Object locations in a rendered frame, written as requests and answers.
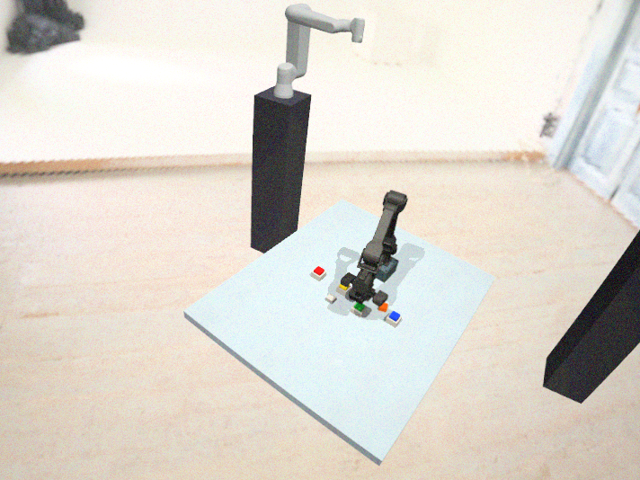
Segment yellow button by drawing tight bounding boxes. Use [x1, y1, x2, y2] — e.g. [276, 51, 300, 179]
[336, 284, 352, 297]

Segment green button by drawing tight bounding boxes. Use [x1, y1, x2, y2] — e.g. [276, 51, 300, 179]
[351, 303, 368, 317]

